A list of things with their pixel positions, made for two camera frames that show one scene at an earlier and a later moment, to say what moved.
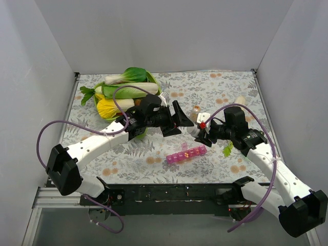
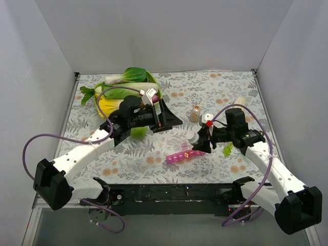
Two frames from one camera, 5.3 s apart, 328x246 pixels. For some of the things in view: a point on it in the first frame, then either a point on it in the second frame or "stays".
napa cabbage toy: (108, 90) stays
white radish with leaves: (89, 93) stays
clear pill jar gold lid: (196, 109) stays
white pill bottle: (193, 130) -> (192, 137)
